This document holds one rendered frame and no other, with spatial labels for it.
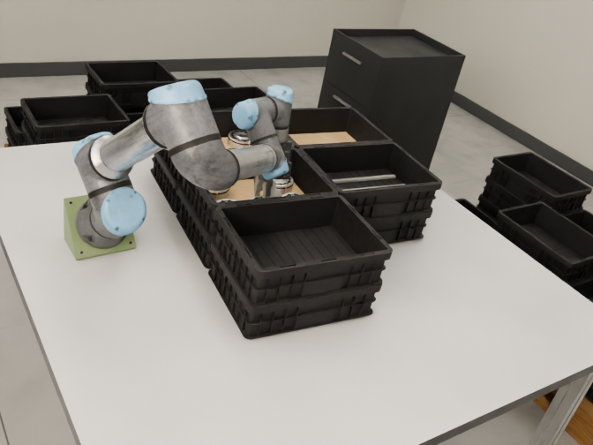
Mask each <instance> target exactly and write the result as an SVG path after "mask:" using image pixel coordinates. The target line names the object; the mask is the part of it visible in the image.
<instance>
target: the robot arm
mask: <svg viewBox="0 0 593 445"><path fill-rule="evenodd" d="M147 96H148V101H149V102H150V103H149V104H148V105H147V106H146V108H145V110H144V113H143V117H142V118H140V119H139V120H137V121H135V122H134V123H132V124H130V125H129V126H127V127H126V128H124V129H123V130H122V131H120V132H119V133H117V134H116V135H113V134H112V133H110V132H99V133H96V134H93V135H90V136H88V137H86V138H85V139H83V140H80V141H79V142H78V143H76V144H75V145H74V147H73V149H72V155H73V158H74V163H75V165H76V166H77V168H78V170H79V174H80V176H81V179H82V181H83V184H84V186H85V188H86V192H87V195H88V198H89V199H88V200H86V201H85V202H84V203H83V204H82V205H81V206H80V207H79V209H78V211H77V214H76V217H75V225H76V230H77V232H78V234H79V236H80V237H81V238H82V240H83V241H85V242H86V243H87V244H88V245H90V246H92V247H95V248H101V249H105V248H110V247H113V246H115V245H118V244H120V243H121V242H122V241H123V240H124V239H125V238H126V236H127V235H129V234H132V233H133V232H134V231H135V230H137V229H138V228H139V227H140V226H141V225H142V223H143V222H144V221H145V219H146V202H145V200H144V198H143V197H142V195H141V194H140V193H139V192H137V191H135V190H134V188H133V185H132V183H131V180H130V177H129V173H130V172H131V170H132V168H133V165H135V164H136V163H138V162H141V161H143V160H144V159H146V158H147V157H149V156H151V155H153V154H155V153H157V152H159V151H161V150H162V149H166V150H168V151H169V155H170V157H171V160H172V162H173V164H174V165H175V167H176V169H177V170H178V171H179V173H180V174H181V175H182V176H183V177H185V178H186V179H187V180H188V181H190V182H191V183H193V184H195V185H196V186H198V187H201V188H203V189H207V190H210V191H221V190H225V189H228V188H230V187H231V186H233V185H234V184H235V183H236V182H237V181H239V180H242V179H246V178H248V177H254V182H253V183H254V196H260V192H261V191H263V194H262V199H263V198H273V197H281V196H282V192H281V191H280V190H277V189H276V183H275V181H273V179H276V180H277V179H282V180H284V179H289V178H290V172H291V166H292V163H291V162H290V161H289V159H290V153H291V147H292V141H289V139H288V134H289V121H290V115H291V109H292V104H293V91H292V89H291V88H289V87H285V86H281V85H272V86H269V87H268V88H267V91H266V96H263V97H260V98H255V99H247V100H246V101H243V102H238V103H237V104H236V105H235V107H234V109H233V111H232V118H233V121H234V123H235V124H236V126H237V127H238V128H239V129H242V130H246V131H247V134H248V137H249V139H250V142H251V147H241V148H236V149H231V150H229V149H227V148H225V146H224V144H223V141H222V139H221V135H220V133H219V130H218V127H217V125H216V122H215V120H214V116H213V113H212V111H211V109H210V106H209V103H208V101H207V96H206V94H205V92H204V90H203V87H202V86H201V84H200V83H199V82H198V81H197V80H186V81H181V82H177V83H173V84H169V85H166V86H163V87H157V88H155V89H153V90H151V91H149V92H148V94H147ZM288 173H289V175H288Z"/></svg>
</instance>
